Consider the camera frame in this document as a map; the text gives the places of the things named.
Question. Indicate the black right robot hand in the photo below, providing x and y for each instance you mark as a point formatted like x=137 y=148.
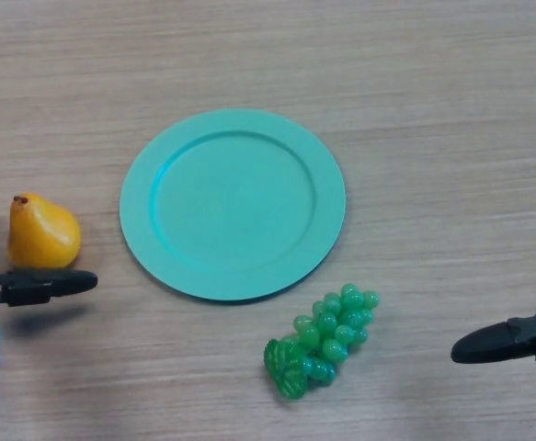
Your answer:
x=499 y=342

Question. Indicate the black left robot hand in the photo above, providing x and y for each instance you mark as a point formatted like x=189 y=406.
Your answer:
x=33 y=285

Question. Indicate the yellow pear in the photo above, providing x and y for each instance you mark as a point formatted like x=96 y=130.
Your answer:
x=42 y=234

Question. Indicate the green round plate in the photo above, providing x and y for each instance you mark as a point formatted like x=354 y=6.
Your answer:
x=232 y=206

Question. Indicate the green grape bunch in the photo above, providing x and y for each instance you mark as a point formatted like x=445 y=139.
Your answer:
x=327 y=333

